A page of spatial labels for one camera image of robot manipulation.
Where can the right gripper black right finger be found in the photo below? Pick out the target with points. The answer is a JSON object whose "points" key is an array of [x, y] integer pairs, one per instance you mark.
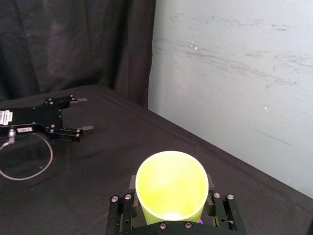
{"points": [[225, 210]]}

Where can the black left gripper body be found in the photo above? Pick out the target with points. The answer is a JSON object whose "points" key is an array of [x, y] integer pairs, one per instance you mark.
{"points": [[36, 118]]}

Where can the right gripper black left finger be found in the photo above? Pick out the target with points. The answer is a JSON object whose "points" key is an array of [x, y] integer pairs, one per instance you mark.
{"points": [[122, 213]]}

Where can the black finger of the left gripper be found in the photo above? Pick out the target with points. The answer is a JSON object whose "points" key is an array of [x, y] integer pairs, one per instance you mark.
{"points": [[66, 101], [68, 134]]}

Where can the yellow-green plastic cup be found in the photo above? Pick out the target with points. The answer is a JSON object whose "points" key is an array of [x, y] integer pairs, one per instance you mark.
{"points": [[171, 186]]}

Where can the black table cloth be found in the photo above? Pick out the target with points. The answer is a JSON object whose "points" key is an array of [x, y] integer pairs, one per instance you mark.
{"points": [[102, 156]]}

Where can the black curtain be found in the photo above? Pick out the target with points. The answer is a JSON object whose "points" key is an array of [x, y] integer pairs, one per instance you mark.
{"points": [[73, 44]]}

